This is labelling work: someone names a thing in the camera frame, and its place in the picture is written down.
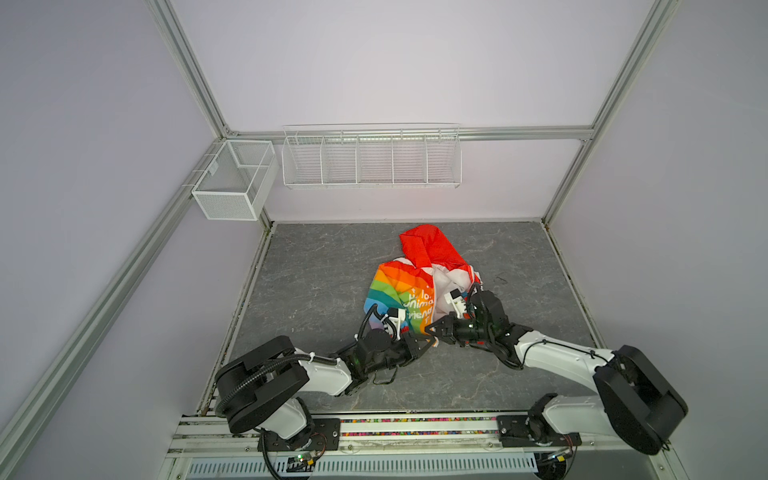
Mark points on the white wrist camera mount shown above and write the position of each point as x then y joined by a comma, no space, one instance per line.
457,301
396,319

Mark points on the white wire shelf basket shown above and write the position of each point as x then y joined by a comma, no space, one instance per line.
387,155

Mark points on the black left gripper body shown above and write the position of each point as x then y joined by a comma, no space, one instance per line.
399,353

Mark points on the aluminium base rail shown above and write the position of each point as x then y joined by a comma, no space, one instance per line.
599,457

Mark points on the white vented cable duct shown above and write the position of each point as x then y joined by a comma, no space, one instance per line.
343,466

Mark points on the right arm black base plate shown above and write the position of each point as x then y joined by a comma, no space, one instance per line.
522,430

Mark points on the colourful rainbow kids jacket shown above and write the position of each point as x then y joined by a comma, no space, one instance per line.
417,281

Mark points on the white mesh box basket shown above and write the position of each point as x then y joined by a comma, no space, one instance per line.
237,181

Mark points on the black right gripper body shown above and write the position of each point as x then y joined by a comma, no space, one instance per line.
468,331

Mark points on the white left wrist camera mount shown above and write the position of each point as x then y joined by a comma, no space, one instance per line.
396,319

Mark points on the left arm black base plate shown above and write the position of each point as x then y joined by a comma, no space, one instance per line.
321,434

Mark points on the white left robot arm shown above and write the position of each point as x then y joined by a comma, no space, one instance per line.
261,389

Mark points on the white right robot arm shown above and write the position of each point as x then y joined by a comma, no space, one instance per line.
628,396

